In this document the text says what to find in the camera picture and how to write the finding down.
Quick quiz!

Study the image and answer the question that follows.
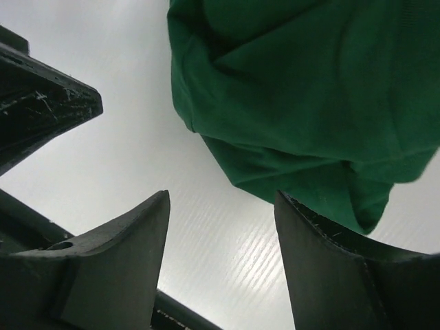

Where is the green t shirt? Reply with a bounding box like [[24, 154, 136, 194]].
[[167, 1, 439, 234]]

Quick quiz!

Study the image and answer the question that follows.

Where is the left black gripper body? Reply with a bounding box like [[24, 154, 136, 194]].
[[1, 27, 103, 173]]

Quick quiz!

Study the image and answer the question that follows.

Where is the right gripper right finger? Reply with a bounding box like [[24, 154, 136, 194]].
[[274, 192, 439, 329]]

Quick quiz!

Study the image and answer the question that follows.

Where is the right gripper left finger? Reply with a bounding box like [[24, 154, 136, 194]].
[[1, 190, 171, 329]]

